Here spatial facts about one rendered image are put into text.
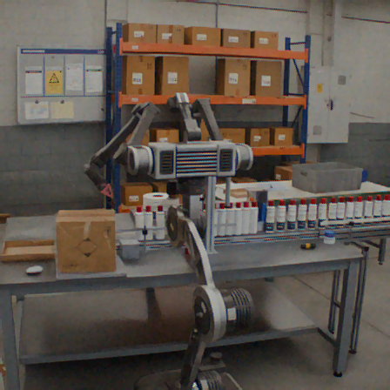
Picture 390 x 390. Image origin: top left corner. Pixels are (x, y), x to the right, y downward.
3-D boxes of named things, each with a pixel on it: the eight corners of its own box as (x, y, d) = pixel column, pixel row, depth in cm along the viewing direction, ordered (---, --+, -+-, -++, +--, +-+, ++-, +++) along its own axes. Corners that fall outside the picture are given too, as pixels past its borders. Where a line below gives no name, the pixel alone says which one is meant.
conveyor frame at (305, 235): (311, 233, 357) (312, 226, 356) (319, 238, 346) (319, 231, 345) (57, 249, 311) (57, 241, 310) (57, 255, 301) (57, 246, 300)
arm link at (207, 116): (192, 92, 294) (210, 91, 297) (187, 108, 305) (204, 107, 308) (218, 158, 273) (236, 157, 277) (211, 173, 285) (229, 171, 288)
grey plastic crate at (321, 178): (336, 183, 558) (338, 162, 553) (361, 190, 522) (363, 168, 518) (290, 186, 532) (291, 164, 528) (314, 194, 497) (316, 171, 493)
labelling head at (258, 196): (260, 225, 356) (262, 186, 351) (268, 230, 344) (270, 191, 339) (240, 226, 352) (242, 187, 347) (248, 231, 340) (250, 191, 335)
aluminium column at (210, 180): (211, 250, 319) (214, 136, 306) (213, 252, 315) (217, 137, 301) (204, 250, 318) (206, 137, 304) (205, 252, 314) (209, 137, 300)
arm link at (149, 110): (151, 94, 280) (165, 106, 284) (136, 104, 290) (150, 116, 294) (119, 155, 254) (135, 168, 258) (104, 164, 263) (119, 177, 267)
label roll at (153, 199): (177, 215, 378) (178, 195, 375) (162, 221, 360) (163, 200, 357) (153, 211, 387) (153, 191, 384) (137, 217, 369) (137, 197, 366)
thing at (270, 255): (277, 208, 435) (277, 205, 434) (365, 259, 311) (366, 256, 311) (7, 220, 377) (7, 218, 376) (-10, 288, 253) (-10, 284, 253)
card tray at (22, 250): (54, 245, 318) (53, 238, 317) (55, 259, 293) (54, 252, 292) (4, 247, 309) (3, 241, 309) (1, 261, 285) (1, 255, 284)
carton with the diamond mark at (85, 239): (115, 256, 296) (114, 209, 291) (116, 272, 273) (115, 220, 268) (61, 257, 291) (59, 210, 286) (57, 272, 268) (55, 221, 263)
